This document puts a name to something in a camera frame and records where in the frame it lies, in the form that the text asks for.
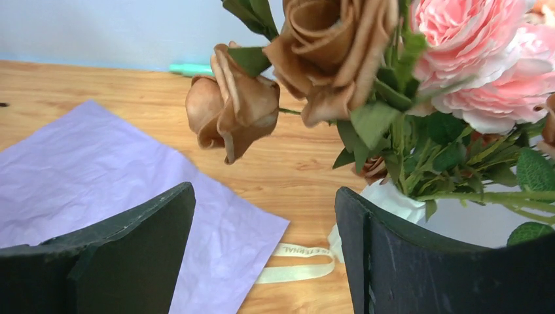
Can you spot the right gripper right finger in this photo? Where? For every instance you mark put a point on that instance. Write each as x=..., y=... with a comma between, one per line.
x=395, y=266

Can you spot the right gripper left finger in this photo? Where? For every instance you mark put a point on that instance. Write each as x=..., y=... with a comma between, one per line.
x=128, y=263

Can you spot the pink and purple wrapping paper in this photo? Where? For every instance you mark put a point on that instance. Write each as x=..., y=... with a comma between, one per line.
x=89, y=165

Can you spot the pink flower bouquet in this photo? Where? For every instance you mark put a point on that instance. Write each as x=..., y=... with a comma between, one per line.
x=328, y=54

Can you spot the large pink rose stem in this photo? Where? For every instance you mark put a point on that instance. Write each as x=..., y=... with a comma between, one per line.
x=503, y=65

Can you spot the white ribbed vase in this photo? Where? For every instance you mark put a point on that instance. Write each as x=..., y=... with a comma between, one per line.
x=487, y=226

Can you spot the peach artificial roses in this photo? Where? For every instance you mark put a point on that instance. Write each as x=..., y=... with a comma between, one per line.
x=454, y=162

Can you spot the teal cylindrical handle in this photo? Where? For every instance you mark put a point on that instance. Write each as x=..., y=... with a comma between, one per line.
x=190, y=70

